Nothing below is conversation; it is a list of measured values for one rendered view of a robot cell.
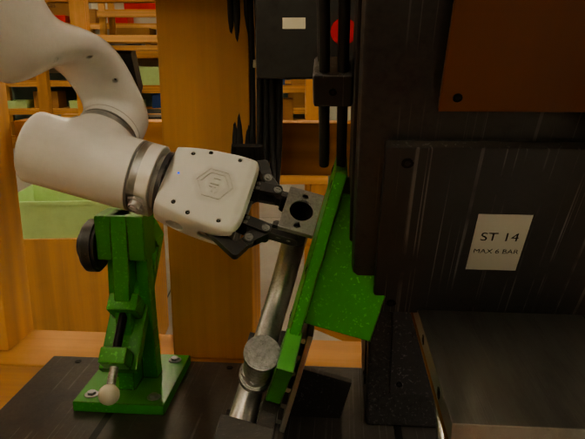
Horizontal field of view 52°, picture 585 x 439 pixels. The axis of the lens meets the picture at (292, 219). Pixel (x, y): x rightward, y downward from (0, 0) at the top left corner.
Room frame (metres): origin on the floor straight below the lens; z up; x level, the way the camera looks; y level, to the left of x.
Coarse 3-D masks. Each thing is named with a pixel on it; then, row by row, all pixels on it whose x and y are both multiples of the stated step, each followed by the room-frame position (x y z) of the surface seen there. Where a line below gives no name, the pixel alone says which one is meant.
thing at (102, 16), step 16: (112, 16) 7.41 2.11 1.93; (128, 16) 7.42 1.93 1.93; (144, 16) 7.42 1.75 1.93; (112, 32) 7.88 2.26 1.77; (128, 32) 7.53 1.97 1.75; (144, 32) 7.53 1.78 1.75; (144, 80) 7.51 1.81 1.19; (304, 80) 7.60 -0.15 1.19; (160, 112) 7.53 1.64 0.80; (288, 112) 7.59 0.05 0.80
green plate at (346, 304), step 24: (336, 168) 0.56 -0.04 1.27; (336, 192) 0.54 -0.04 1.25; (336, 216) 0.56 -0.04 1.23; (312, 240) 0.65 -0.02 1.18; (336, 240) 0.56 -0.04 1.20; (312, 264) 0.55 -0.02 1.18; (336, 264) 0.56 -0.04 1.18; (312, 288) 0.55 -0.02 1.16; (336, 288) 0.56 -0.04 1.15; (360, 288) 0.55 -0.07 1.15; (312, 312) 0.56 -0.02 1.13; (336, 312) 0.56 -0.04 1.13; (360, 312) 0.55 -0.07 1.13; (360, 336) 0.55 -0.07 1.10
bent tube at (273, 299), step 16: (288, 192) 0.66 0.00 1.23; (304, 192) 0.66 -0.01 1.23; (288, 208) 0.65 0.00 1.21; (304, 208) 0.67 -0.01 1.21; (288, 224) 0.63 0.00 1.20; (304, 224) 0.64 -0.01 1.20; (288, 256) 0.70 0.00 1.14; (288, 272) 0.71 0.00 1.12; (272, 288) 0.71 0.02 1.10; (288, 288) 0.71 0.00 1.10; (272, 304) 0.70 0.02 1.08; (288, 304) 0.71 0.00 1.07; (272, 320) 0.68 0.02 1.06; (272, 336) 0.67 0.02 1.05; (240, 400) 0.61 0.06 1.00; (256, 400) 0.61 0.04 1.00; (240, 416) 0.59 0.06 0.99
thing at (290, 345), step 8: (288, 328) 0.55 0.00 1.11; (288, 336) 0.54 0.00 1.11; (296, 336) 0.55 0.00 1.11; (288, 344) 0.54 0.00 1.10; (296, 344) 0.54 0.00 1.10; (280, 352) 0.53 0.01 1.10; (288, 352) 0.53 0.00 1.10; (296, 352) 0.53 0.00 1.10; (280, 360) 0.53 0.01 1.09; (288, 360) 0.53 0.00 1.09; (296, 360) 0.53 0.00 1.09; (280, 368) 0.52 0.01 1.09; (288, 368) 0.52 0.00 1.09; (272, 376) 0.55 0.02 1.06; (280, 376) 0.53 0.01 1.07; (288, 376) 0.53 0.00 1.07; (272, 384) 0.55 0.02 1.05; (280, 384) 0.54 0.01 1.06; (272, 392) 0.56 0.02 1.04; (280, 392) 0.56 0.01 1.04; (272, 400) 0.58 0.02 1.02; (280, 400) 0.57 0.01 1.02
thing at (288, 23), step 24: (264, 0) 0.82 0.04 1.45; (288, 0) 0.82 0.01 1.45; (312, 0) 0.82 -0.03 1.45; (336, 0) 0.81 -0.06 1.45; (264, 24) 0.82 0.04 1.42; (288, 24) 0.82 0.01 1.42; (312, 24) 0.82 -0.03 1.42; (336, 24) 0.81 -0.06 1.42; (264, 48) 0.82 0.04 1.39; (288, 48) 0.82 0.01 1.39; (312, 48) 0.82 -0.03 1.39; (336, 48) 0.81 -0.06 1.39; (264, 72) 0.82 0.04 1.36; (288, 72) 0.82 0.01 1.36; (312, 72) 0.82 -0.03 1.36
